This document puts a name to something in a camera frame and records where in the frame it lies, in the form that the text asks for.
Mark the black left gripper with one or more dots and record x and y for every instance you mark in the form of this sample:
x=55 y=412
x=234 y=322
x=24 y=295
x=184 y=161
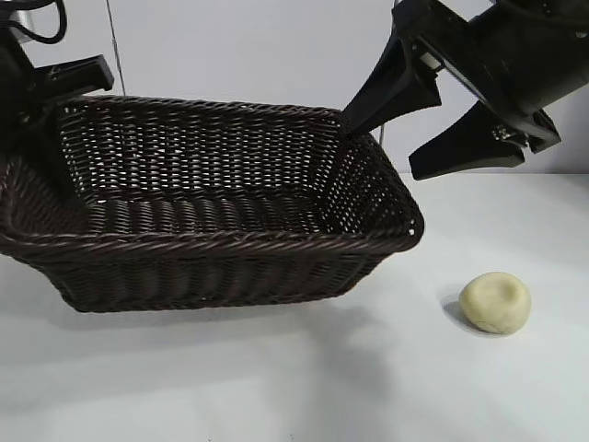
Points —
x=18 y=83

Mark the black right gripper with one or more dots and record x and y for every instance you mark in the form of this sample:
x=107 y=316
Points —
x=501 y=55

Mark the pale yellow egg yolk pastry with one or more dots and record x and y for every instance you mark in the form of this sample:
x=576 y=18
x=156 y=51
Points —
x=494 y=301

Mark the dark brown wicker basket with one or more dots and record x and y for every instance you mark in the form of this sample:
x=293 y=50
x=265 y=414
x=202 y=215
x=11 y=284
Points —
x=221 y=258

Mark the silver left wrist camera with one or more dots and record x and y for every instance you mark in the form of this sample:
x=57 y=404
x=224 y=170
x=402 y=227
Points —
x=16 y=18

